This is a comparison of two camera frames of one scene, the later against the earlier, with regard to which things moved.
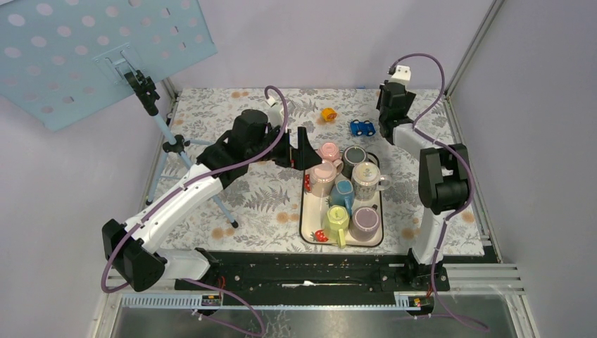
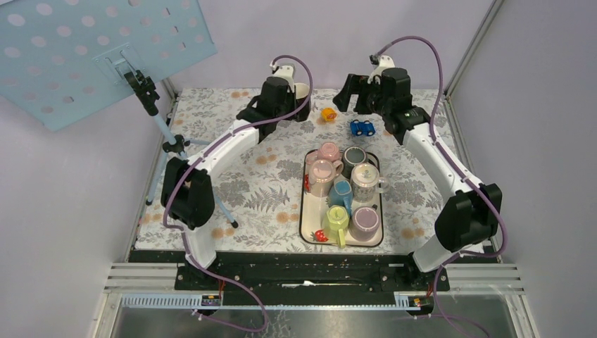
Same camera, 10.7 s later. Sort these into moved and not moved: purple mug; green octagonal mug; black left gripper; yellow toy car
Moved: black left gripper
Not moved: green octagonal mug; yellow toy car; purple mug
